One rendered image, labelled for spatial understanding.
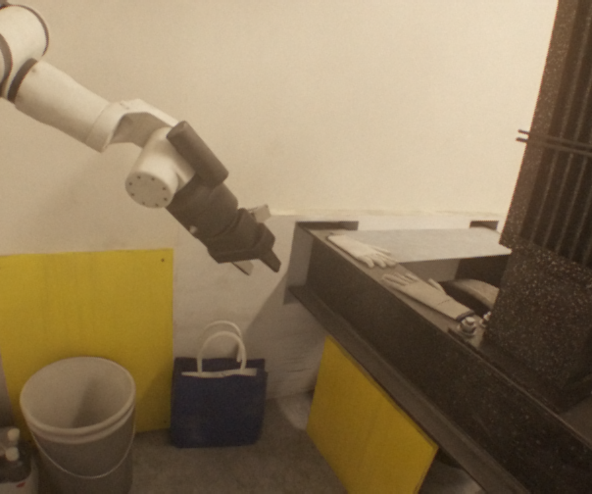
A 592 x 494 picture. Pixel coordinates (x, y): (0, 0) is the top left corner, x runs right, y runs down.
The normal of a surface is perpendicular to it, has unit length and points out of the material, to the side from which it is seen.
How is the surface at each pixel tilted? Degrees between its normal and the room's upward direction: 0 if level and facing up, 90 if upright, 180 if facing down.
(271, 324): 90
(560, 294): 90
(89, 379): 87
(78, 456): 93
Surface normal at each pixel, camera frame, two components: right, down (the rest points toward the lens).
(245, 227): 0.83, -0.11
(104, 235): 0.44, 0.37
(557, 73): -0.88, 0.04
